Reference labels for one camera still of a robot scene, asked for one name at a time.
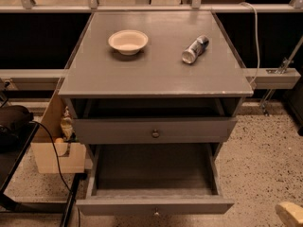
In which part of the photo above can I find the grey top drawer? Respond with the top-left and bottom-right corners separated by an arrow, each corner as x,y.
73,117 -> 237,145

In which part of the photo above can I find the white hanging cable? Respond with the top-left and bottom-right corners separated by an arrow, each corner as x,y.
240,1 -> 261,85

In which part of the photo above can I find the black bag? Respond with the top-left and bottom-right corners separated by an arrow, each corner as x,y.
0,105 -> 33,133

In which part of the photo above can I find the silver blue drink can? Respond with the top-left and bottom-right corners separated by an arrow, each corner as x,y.
182,35 -> 209,64

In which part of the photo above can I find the black side table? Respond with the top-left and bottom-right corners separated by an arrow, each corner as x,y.
0,121 -> 86,227

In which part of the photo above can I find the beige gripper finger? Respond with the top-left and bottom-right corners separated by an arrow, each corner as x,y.
275,201 -> 303,227

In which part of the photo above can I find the grey drawer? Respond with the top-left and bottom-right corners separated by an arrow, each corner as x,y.
77,144 -> 234,216
73,117 -> 237,145

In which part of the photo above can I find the black cable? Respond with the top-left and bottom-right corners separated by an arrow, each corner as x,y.
28,120 -> 81,227

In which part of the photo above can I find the metal rail frame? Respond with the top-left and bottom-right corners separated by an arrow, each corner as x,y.
0,0 -> 302,91

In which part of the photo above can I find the grey wooden drawer cabinet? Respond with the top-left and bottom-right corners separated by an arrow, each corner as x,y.
58,10 -> 255,163

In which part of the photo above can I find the cardboard box with items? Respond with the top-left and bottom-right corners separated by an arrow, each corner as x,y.
31,92 -> 86,173

